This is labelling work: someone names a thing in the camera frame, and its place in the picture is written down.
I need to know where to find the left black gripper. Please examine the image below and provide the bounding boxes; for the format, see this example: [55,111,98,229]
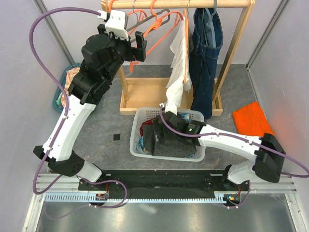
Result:
[99,25,147,82]

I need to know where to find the orange hanger of grey garment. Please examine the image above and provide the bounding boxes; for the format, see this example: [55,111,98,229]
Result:
[129,0,185,73]

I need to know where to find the dark grey dotted garment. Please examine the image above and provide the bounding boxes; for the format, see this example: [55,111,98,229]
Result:
[143,116,196,159]

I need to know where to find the red polka dot skirt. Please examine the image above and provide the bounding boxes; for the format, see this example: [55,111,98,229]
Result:
[139,118,154,137]

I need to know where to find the blue floral garment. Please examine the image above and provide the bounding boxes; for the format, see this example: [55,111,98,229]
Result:
[136,111,197,159]

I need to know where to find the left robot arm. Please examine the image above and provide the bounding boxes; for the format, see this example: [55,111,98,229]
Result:
[33,24,147,190]

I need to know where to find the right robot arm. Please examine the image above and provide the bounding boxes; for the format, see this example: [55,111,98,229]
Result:
[155,111,285,190]

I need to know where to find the orange hanger of white garment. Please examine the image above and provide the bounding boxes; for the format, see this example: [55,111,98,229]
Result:
[183,8,189,84]

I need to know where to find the blue-grey hanger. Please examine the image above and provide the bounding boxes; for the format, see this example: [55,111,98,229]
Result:
[204,0,217,48]

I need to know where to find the white garment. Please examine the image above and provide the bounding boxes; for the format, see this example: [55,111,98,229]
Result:
[166,18,192,107]

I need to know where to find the white plastic basket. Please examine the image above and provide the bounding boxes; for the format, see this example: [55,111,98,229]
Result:
[129,107,205,162]

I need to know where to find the wooden clothes rack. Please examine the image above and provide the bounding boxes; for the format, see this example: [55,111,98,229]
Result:
[101,0,255,116]

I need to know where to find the small black square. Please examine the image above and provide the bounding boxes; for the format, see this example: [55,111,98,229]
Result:
[113,134,121,141]

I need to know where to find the blue denim jeans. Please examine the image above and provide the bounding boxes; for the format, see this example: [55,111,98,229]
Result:
[189,8,224,119]

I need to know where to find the orange folded cloth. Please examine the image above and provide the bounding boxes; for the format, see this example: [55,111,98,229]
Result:
[232,101,275,137]

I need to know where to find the pink floral cloth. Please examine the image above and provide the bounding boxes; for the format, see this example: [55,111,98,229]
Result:
[60,67,80,107]

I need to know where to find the teal plastic bin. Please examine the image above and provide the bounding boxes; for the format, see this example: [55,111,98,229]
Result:
[53,63,96,114]

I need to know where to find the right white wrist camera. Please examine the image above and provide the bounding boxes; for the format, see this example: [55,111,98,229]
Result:
[159,102,177,115]

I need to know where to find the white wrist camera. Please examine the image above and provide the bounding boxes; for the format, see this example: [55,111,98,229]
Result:
[98,10,129,41]
[159,102,177,115]

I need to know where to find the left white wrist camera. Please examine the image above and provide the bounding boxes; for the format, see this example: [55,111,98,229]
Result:
[98,10,129,41]

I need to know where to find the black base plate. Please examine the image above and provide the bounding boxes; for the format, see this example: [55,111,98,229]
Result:
[78,169,232,200]

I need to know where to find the white slotted cable duct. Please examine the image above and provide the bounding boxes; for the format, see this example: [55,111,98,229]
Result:
[44,192,251,203]

